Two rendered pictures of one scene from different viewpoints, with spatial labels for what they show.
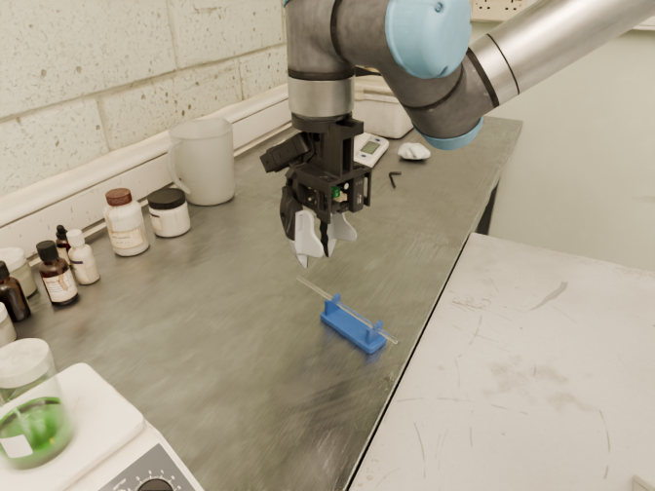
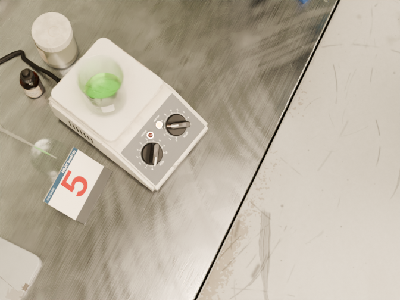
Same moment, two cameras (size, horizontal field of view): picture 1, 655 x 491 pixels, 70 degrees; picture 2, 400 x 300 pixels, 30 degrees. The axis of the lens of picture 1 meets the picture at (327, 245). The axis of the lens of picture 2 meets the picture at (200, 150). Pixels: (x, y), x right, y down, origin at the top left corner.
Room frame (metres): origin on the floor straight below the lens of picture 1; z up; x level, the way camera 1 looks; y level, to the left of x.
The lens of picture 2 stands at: (-0.12, 0.13, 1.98)
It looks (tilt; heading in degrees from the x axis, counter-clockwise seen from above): 73 degrees down; 357
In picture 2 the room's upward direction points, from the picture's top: 3 degrees clockwise
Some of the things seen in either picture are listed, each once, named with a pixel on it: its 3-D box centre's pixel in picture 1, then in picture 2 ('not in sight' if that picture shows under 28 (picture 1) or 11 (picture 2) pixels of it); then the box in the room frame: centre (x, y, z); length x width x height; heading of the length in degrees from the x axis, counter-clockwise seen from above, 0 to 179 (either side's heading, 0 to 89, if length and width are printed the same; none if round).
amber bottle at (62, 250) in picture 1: (65, 245); not in sight; (0.67, 0.44, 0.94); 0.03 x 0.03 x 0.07
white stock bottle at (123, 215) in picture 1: (125, 221); not in sight; (0.72, 0.35, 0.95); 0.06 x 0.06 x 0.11
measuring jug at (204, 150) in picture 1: (201, 165); not in sight; (0.92, 0.26, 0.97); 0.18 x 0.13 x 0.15; 156
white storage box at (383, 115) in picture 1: (377, 95); not in sight; (1.51, -0.16, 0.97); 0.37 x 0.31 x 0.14; 152
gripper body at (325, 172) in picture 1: (326, 164); not in sight; (0.54, 0.00, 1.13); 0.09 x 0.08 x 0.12; 42
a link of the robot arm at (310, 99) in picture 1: (323, 94); not in sight; (0.55, 0.00, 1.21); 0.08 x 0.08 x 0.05
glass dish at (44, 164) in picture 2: not in sight; (49, 157); (0.19, 0.34, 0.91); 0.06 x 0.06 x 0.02
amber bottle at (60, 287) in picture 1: (55, 272); not in sight; (0.57, 0.40, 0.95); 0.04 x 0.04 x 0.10
